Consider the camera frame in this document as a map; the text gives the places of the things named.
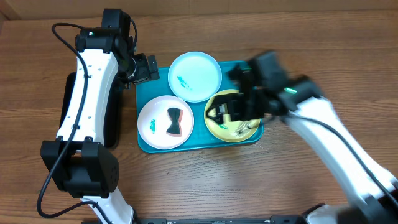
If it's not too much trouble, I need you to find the light blue plate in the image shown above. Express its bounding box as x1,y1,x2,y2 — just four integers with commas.
168,51,223,103

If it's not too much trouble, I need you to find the white plate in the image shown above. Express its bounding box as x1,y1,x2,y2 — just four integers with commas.
137,95,194,150

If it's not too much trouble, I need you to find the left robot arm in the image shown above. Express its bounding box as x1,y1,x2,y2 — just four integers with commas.
36,26,159,223

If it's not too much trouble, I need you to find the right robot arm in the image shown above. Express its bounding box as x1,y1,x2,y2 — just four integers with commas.
209,68,397,223

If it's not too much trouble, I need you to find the black plastic tray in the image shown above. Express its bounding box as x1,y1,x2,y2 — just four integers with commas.
59,72,123,149

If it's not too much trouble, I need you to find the teal plastic tray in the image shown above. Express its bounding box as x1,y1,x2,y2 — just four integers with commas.
136,60,264,152

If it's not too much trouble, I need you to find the yellow-green plate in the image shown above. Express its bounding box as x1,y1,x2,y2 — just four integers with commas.
204,89,262,143

